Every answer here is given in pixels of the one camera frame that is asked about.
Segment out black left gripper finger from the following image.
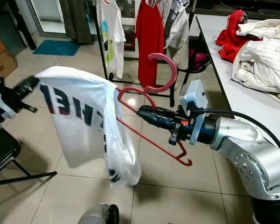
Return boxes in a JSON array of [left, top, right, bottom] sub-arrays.
[[13, 76, 41, 96]]

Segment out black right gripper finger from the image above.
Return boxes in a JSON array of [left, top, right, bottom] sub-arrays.
[[138, 105, 175, 120], [136, 111, 173, 132]]

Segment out red plastic hanger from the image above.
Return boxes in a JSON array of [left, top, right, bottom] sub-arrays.
[[116, 52, 193, 167]]

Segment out white t-shirt black print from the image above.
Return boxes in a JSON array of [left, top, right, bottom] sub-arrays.
[[35, 66, 141, 187]]

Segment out teal floor mat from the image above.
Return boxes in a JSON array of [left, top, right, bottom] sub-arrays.
[[33, 40, 80, 56]]

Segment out black folding chair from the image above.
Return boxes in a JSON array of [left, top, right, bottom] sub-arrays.
[[0, 126, 57, 203]]

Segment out black table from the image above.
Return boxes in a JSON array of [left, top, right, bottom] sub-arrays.
[[0, 0, 38, 51]]

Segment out red t-shirt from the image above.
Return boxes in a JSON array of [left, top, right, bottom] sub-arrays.
[[134, 0, 166, 88]]

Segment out glass sliding door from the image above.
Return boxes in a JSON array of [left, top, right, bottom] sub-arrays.
[[28, 0, 98, 40]]

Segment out beige hanging jacket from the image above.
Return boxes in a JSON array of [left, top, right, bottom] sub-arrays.
[[165, 0, 191, 70]]

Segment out grey curtain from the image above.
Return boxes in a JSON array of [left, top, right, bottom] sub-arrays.
[[58, 0, 93, 46]]

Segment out steel and black clothes rack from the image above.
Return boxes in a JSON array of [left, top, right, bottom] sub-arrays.
[[93, 0, 194, 108]]

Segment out red hoodie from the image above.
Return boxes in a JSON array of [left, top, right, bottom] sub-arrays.
[[215, 9, 280, 63]]

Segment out beige folded jacket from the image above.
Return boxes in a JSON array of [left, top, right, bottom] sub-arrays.
[[231, 40, 280, 96]]

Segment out long white table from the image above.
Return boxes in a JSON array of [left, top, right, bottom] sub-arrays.
[[194, 14, 280, 140]]

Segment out white t-shirt colourful print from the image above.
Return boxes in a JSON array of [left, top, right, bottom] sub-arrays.
[[97, 0, 126, 79]]

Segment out cream crumpled garment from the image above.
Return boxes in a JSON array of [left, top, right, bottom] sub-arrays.
[[236, 19, 280, 42]]

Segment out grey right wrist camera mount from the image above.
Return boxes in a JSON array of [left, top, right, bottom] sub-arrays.
[[179, 79, 208, 146]]

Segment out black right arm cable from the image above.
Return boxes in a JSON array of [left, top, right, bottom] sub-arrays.
[[198, 108, 280, 159]]

